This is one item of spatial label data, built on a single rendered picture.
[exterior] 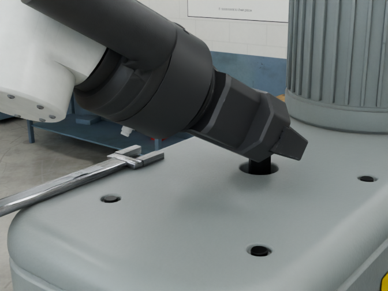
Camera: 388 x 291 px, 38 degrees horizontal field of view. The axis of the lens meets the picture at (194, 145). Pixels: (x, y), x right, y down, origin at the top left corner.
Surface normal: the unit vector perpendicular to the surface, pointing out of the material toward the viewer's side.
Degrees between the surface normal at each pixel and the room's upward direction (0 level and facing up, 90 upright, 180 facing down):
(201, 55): 59
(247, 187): 0
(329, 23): 90
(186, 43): 54
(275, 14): 90
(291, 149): 90
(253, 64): 90
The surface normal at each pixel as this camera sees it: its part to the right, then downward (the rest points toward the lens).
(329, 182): -0.01, -0.95
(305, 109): -0.85, 0.18
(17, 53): 0.14, -0.21
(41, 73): 0.63, -0.05
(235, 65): -0.62, 0.25
